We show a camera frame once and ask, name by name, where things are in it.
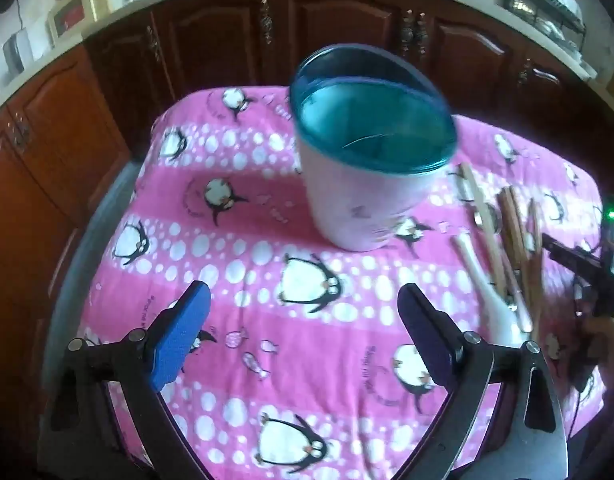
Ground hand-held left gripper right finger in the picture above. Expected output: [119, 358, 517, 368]
[397, 282, 570, 480]

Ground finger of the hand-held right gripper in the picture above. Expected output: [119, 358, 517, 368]
[541, 232, 614, 318]

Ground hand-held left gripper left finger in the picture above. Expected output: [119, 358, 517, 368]
[39, 280, 213, 480]

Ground light wooden chopstick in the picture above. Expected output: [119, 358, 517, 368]
[528, 199, 544, 333]
[459, 162, 510, 298]

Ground brown wooden chopstick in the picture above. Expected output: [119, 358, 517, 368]
[496, 190, 533, 323]
[507, 186, 535, 273]

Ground white cup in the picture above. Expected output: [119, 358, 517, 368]
[289, 45, 458, 252]

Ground person's right hand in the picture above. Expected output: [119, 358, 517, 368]
[582, 312, 614, 386]

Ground white plastic spoon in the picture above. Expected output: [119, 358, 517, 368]
[451, 234, 525, 348]

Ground pink penguin print blanket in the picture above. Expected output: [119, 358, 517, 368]
[69, 85, 605, 480]

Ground brown wooden base cabinets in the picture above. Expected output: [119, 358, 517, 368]
[0, 0, 614, 341]

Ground cream microwave oven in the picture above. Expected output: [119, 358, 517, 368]
[47, 0, 105, 41]

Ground black wire dish rack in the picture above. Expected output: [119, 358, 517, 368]
[502, 0, 588, 51]

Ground white wall device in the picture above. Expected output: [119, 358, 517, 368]
[2, 30, 35, 73]

